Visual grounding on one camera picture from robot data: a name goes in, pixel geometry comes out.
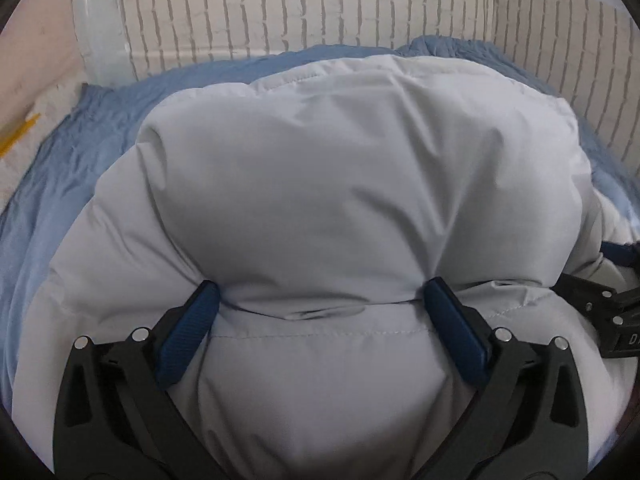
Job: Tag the clear plastic storage bin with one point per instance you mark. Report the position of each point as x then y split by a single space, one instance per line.
102 42

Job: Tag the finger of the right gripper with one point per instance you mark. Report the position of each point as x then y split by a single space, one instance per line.
621 254

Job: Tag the white patterned mattress edge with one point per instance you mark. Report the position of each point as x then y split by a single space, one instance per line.
54 104

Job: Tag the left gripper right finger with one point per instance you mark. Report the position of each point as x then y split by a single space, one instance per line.
527 418

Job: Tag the beige striped padded headboard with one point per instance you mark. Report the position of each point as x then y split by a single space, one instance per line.
588 50

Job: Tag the yellow strip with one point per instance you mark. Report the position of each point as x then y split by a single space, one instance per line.
9 139

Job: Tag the blue bed sheet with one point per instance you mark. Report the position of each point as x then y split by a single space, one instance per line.
105 123

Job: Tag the white puffer jacket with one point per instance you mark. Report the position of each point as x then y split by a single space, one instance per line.
320 201

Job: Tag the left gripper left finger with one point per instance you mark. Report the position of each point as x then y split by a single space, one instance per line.
115 419

